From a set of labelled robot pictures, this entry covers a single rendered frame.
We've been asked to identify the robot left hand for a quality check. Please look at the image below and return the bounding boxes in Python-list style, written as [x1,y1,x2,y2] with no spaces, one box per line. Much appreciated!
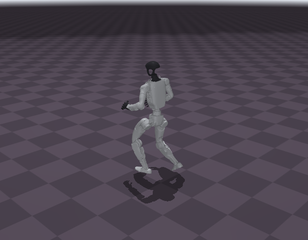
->
[121,101,129,110]

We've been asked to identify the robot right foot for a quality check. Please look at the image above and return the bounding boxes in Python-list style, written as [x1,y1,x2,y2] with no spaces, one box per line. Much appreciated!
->
[171,162,183,171]

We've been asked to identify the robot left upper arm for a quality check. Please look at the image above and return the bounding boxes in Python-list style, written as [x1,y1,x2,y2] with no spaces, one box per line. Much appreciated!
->
[137,83,150,110]

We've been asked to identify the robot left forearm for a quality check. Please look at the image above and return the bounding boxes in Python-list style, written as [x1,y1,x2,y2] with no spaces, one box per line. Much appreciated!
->
[126,102,140,111]

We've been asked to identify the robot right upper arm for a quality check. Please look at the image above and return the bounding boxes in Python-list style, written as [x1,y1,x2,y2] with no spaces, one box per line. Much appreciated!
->
[163,78,174,100]

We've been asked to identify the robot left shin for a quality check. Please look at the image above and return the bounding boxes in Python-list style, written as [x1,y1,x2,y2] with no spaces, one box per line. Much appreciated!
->
[131,142,148,170]

